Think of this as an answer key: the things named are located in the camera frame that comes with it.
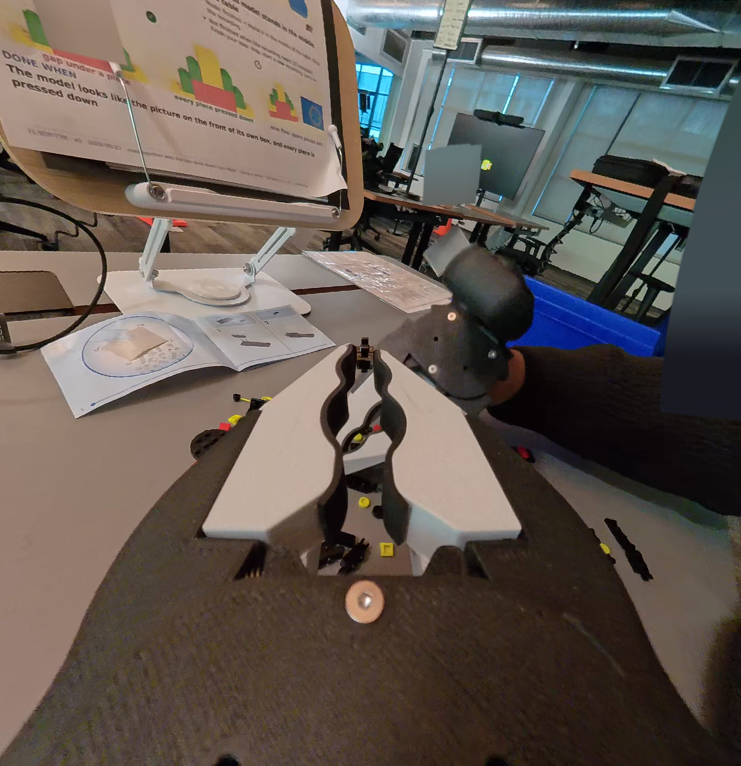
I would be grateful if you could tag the ceiling vent grille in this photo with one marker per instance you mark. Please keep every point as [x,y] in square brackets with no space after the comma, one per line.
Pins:
[702,73]

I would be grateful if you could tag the wooden white document stand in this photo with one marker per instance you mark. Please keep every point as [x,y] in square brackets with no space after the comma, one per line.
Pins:
[89,191]

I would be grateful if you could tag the person's right forearm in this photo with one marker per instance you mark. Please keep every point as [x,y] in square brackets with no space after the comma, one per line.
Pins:
[615,407]

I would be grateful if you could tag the person's right hand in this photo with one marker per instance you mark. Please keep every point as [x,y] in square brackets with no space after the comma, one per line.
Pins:
[508,377]

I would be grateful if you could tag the black bag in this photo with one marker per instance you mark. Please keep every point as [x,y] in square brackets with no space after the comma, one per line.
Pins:
[633,167]

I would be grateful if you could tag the large dark monitor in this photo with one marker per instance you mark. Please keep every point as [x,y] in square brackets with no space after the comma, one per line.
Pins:
[514,161]

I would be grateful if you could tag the long wooden office desk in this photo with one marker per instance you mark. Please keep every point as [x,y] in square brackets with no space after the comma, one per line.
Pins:
[418,206]

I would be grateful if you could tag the small black lego piece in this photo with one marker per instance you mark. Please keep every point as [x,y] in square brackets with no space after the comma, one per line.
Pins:
[364,353]

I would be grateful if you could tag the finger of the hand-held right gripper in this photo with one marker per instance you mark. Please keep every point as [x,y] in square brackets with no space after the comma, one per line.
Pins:
[364,461]
[364,421]

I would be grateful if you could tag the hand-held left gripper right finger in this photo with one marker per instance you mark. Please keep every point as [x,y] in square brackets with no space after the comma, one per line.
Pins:
[460,479]

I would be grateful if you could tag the wooden desk black legs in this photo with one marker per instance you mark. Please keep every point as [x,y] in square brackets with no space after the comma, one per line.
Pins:
[621,184]

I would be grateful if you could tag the black office chair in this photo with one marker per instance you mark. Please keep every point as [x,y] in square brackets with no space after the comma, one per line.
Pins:
[526,251]

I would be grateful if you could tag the silver ventilation duct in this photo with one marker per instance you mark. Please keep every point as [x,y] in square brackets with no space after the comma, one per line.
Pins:
[556,60]
[586,12]

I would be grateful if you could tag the printed instruction sheet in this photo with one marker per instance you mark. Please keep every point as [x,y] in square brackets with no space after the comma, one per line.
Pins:
[226,149]

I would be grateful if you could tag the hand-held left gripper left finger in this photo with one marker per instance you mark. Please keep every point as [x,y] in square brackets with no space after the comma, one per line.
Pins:
[274,479]

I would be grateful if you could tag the hanging white sign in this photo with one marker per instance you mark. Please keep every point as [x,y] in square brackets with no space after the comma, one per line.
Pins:
[451,27]

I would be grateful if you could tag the blue plastic bin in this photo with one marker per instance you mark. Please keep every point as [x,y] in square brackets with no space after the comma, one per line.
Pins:
[586,323]

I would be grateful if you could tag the lego instruction booklet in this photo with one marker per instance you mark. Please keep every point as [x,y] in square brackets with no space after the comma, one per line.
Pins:
[256,344]

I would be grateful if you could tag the pile of lego pieces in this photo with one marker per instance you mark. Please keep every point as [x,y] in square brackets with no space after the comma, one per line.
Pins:
[363,501]

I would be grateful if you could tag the narrow black lego bar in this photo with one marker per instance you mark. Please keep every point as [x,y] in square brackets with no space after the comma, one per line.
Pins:
[627,547]

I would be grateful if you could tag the clear plastic bag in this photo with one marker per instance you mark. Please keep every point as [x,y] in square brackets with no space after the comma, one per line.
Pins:
[376,278]

